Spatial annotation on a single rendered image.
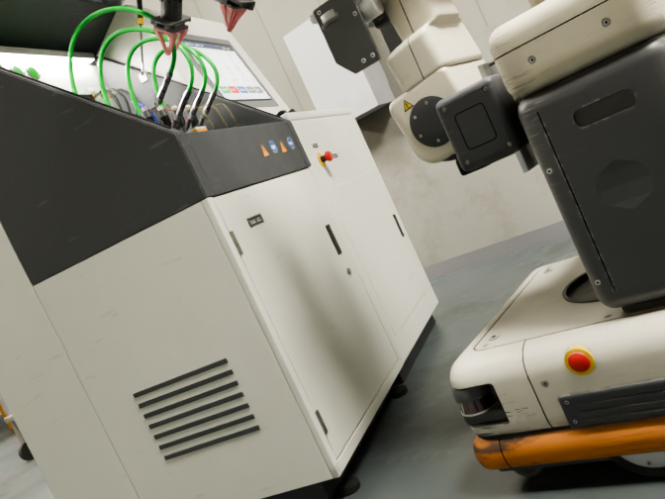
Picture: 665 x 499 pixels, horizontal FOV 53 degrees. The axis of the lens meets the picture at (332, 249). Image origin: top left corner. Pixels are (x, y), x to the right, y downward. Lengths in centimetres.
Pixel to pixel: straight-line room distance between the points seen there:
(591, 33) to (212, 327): 103
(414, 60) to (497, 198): 226
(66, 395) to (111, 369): 18
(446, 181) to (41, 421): 243
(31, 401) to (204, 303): 64
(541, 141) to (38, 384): 144
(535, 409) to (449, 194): 250
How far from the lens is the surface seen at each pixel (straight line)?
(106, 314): 178
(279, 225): 180
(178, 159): 157
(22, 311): 195
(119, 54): 250
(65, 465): 206
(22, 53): 220
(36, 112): 179
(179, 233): 160
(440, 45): 141
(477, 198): 364
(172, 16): 192
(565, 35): 114
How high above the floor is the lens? 67
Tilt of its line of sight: 4 degrees down
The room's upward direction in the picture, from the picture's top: 25 degrees counter-clockwise
